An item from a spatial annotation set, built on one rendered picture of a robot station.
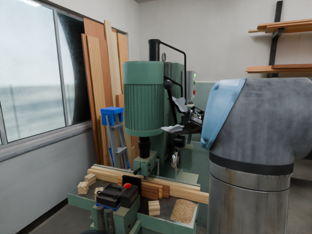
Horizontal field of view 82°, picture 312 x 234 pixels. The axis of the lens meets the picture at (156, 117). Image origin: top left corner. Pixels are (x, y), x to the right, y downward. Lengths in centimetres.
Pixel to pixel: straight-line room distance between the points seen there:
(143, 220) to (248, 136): 66
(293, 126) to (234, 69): 276
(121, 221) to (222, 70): 263
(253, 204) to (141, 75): 57
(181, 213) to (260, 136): 60
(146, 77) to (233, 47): 242
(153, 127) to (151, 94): 14
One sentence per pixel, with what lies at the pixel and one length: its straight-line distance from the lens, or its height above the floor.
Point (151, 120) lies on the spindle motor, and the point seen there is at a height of 127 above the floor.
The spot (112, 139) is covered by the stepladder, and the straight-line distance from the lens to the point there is 174.
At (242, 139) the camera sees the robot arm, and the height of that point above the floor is 136.
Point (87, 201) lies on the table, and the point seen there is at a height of 89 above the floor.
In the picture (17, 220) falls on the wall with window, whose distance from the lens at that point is 221.
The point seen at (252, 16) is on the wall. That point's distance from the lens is 313.
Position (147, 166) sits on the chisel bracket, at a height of 105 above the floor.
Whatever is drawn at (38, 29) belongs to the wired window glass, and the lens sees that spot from 217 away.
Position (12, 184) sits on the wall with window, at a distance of 204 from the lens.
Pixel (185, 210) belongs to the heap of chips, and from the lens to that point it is 81.
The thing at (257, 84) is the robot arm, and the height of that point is 143.
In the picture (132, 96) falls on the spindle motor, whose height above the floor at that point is 137.
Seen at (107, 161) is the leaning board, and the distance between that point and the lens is 237.
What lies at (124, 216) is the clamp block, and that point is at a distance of 74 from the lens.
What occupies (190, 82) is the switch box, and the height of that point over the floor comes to 142.
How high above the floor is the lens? 144
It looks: 12 degrees down
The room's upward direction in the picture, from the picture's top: straight up
